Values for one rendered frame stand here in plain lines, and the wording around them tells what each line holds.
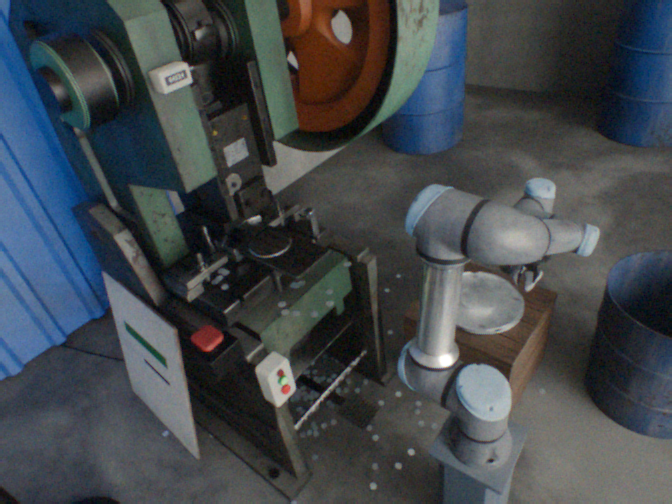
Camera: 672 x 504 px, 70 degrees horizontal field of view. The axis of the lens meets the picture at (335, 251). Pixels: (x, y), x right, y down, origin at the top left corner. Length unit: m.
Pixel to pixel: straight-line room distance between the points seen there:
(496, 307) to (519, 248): 0.85
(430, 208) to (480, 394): 0.43
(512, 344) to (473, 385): 0.55
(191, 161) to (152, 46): 0.25
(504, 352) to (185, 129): 1.14
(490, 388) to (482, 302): 0.65
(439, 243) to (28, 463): 1.83
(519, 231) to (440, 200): 0.15
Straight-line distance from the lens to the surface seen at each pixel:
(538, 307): 1.79
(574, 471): 1.86
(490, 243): 0.89
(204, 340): 1.21
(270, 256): 1.35
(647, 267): 1.96
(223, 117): 1.25
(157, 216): 1.51
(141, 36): 1.07
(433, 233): 0.93
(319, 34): 1.46
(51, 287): 2.56
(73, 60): 1.08
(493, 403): 1.12
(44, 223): 2.41
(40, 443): 2.33
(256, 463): 1.84
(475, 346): 1.64
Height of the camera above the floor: 1.59
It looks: 37 degrees down
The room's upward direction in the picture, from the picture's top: 9 degrees counter-clockwise
